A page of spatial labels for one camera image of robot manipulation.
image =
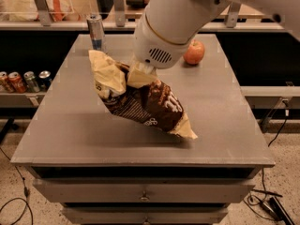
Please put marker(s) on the white orange bag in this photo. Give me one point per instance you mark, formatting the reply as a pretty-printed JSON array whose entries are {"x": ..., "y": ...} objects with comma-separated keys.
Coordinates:
[{"x": 26, "y": 10}]

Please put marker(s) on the grey drawer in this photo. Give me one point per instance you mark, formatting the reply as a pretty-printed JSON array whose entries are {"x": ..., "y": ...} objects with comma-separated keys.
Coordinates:
[
  {"x": 91, "y": 191},
  {"x": 144, "y": 216}
]

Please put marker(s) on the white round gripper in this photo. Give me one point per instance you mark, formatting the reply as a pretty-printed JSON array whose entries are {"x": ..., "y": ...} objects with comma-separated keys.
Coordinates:
[{"x": 155, "y": 46}]

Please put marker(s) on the silver green soda can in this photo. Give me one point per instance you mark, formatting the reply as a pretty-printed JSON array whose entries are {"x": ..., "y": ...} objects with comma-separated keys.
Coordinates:
[{"x": 31, "y": 81}]

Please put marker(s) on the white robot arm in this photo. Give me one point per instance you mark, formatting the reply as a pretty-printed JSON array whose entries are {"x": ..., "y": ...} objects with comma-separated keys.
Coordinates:
[{"x": 166, "y": 28}]

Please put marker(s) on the metal bracket right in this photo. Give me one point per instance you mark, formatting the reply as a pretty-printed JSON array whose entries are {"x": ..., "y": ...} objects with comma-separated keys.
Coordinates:
[{"x": 232, "y": 15}]

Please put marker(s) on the blue silver soda can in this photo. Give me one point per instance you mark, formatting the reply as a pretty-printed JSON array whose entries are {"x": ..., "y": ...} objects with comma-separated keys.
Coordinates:
[{"x": 46, "y": 79}]

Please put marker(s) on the metal bracket left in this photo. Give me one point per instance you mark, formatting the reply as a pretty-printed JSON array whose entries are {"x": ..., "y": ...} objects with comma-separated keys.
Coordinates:
[{"x": 44, "y": 15}]

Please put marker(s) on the silver blue redbull can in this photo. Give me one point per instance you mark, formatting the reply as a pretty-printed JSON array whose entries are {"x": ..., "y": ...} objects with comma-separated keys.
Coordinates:
[{"x": 95, "y": 26}]

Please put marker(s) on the metal bracket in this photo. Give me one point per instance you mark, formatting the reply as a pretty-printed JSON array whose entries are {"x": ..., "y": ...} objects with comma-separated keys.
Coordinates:
[
  {"x": 119, "y": 13},
  {"x": 44, "y": 15},
  {"x": 232, "y": 15}
]

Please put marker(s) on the orange soda can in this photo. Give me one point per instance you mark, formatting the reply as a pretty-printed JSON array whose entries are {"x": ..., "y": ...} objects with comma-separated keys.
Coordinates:
[
  {"x": 17, "y": 82},
  {"x": 5, "y": 82}
]

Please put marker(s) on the grey upper drawer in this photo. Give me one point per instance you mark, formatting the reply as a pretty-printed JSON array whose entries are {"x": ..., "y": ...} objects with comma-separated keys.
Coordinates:
[{"x": 91, "y": 191}]

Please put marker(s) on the orange soda can far left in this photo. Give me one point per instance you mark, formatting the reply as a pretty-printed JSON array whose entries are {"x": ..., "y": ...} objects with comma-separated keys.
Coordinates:
[{"x": 5, "y": 82}]

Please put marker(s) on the metal bracket middle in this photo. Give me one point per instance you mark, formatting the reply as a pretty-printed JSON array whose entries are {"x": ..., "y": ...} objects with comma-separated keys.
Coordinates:
[{"x": 119, "y": 13}]

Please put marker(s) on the grey lower drawer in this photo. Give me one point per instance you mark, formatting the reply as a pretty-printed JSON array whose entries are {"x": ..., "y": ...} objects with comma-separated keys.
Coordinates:
[{"x": 144, "y": 216}]

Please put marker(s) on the red apple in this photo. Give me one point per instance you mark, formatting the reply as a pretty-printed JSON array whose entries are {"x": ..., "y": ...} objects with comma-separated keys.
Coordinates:
[{"x": 195, "y": 52}]

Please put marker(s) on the brown chip bag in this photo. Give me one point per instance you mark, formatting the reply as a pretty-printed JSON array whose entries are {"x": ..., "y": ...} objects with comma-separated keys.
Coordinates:
[{"x": 154, "y": 105}]

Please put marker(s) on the black power strip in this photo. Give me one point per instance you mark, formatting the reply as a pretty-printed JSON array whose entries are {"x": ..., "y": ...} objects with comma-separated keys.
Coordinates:
[{"x": 280, "y": 211}]

